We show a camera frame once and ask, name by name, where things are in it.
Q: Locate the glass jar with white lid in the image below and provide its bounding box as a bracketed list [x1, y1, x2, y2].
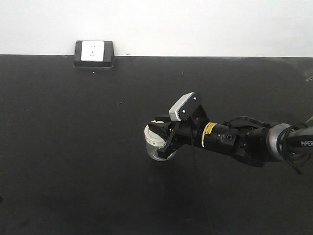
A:
[144, 120, 180, 162]

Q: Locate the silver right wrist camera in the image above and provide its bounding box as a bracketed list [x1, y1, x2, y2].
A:
[169, 92, 201, 121]

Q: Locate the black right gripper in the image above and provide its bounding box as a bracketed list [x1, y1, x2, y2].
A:
[148, 105, 209, 148]

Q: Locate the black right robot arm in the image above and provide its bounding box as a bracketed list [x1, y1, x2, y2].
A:
[144, 106, 313, 170]

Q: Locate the white socket on black box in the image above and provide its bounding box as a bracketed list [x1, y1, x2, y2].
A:
[73, 40, 115, 68]

